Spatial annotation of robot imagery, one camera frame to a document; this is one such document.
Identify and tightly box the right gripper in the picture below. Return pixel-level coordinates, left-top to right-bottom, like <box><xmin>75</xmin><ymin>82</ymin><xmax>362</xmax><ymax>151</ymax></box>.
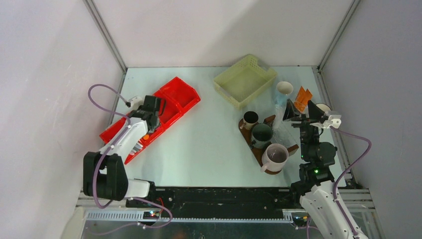
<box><xmin>282</xmin><ymin>99</ymin><xmax>324</xmax><ymax>159</ymax></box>

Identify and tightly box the white mug black handle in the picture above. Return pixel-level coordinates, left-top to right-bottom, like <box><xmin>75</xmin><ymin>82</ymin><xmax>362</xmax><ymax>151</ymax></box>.
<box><xmin>316</xmin><ymin>103</ymin><xmax>332</xmax><ymax>115</ymax></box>

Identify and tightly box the dark blue capped tube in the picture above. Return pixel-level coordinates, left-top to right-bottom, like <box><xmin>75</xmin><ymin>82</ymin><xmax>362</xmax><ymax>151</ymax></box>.
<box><xmin>272</xmin><ymin>101</ymin><xmax>287</xmax><ymax>130</ymax></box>

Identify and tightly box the light blue mug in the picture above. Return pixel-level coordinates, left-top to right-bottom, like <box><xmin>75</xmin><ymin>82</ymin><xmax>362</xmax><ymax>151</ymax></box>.
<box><xmin>274</xmin><ymin>81</ymin><xmax>294</xmax><ymax>107</ymax></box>

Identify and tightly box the dark green mug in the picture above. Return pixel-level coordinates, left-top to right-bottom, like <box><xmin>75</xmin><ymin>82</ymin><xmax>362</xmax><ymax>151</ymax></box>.
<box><xmin>249</xmin><ymin>123</ymin><xmax>273</xmax><ymax>149</ymax></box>

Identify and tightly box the pink white mug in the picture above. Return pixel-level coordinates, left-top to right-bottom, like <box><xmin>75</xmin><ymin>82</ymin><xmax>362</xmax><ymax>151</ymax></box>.
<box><xmin>260</xmin><ymin>143</ymin><xmax>289</xmax><ymax>174</ymax></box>

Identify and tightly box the brown mug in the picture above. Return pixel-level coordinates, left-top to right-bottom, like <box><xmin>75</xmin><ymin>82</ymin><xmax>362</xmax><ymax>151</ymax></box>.
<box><xmin>239</xmin><ymin>111</ymin><xmax>259</xmax><ymax>130</ymax></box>

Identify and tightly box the cream plastic basket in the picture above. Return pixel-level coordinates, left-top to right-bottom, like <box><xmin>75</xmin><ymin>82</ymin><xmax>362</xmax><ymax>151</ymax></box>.
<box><xmin>213</xmin><ymin>54</ymin><xmax>278</xmax><ymax>110</ymax></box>

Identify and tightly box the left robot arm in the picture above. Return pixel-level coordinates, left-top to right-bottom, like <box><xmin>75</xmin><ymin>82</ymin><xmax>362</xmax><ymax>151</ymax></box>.
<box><xmin>83</xmin><ymin>110</ymin><xmax>160</xmax><ymax>208</ymax></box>

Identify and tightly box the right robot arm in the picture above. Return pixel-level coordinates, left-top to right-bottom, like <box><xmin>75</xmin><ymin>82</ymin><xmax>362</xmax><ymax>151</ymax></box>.
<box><xmin>283</xmin><ymin>99</ymin><xmax>367</xmax><ymax>239</ymax></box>

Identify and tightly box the white toothbrush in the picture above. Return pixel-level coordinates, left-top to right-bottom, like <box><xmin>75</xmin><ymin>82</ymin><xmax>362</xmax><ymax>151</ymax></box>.
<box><xmin>129</xmin><ymin>147</ymin><xmax>142</xmax><ymax>156</ymax></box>

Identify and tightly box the brown oval wooden tray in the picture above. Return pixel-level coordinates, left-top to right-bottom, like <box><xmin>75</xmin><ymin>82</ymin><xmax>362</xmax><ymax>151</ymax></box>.
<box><xmin>238</xmin><ymin>115</ymin><xmax>276</xmax><ymax>167</ymax></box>

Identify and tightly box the red divided organizer bin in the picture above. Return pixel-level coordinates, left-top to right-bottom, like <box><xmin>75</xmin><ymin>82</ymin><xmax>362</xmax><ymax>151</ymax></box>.
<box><xmin>99</xmin><ymin>77</ymin><xmax>201</xmax><ymax>166</ymax></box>

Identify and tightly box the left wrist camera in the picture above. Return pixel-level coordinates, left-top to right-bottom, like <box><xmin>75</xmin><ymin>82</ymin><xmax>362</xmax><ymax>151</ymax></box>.
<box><xmin>125</xmin><ymin>95</ymin><xmax>167</xmax><ymax>116</ymax></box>

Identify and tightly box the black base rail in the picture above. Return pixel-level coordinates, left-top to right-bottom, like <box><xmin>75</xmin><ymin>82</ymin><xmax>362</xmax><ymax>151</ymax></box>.
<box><xmin>146</xmin><ymin>186</ymin><xmax>311</xmax><ymax>220</ymax></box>

